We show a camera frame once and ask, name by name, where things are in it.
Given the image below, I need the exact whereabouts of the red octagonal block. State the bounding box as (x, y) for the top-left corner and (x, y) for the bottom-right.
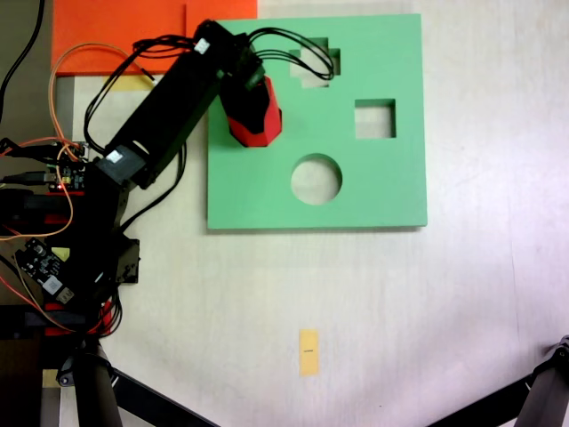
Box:
(227, 75), (285, 149)

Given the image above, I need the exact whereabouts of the green shape-sorting board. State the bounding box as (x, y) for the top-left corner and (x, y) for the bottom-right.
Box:
(206, 13), (428, 231)

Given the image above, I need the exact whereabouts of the small controller circuit board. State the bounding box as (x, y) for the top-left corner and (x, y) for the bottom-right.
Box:
(45, 141), (97, 192)

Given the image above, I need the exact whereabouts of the red base clamp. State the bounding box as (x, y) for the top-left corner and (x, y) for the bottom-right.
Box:
(42, 187), (92, 226)
(44, 300), (113, 337)

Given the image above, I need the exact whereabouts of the black table clamp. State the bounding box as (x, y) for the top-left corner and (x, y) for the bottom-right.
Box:
(0, 189), (50, 223)
(0, 310), (88, 339)

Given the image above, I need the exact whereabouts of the yellow tape with black mark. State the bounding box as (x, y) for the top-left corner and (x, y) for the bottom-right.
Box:
(299, 328), (320, 378)

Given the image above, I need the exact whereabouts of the black power circuit board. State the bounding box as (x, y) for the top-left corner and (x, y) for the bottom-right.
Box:
(12, 238), (77, 307)

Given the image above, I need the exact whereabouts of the black tripod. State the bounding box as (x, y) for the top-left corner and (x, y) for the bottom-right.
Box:
(426, 334), (569, 427)
(55, 335), (221, 427)

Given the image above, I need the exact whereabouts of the black gripper motor cable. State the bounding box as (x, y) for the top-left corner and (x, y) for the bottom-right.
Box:
(247, 27), (336, 84)

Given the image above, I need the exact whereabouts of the black wire pair white tag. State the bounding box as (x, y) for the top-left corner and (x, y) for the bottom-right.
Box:
(119, 66), (188, 232)

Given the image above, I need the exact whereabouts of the black arm link cable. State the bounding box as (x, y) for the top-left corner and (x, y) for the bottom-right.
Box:
(83, 34), (199, 153)

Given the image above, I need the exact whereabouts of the long orange wire pair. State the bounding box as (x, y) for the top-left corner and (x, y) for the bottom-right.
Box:
(47, 42), (155, 148)

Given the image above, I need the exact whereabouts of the short orange wire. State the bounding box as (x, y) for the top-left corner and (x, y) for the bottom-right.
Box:
(0, 144), (76, 242)

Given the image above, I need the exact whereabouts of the black power cable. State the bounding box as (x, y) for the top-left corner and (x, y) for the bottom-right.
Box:
(0, 0), (46, 124)

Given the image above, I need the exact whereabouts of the black plug cable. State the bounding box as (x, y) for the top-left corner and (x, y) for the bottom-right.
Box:
(0, 137), (61, 157)

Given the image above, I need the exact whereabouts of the black usb cable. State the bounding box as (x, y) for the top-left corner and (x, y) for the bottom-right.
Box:
(0, 171), (58, 186)

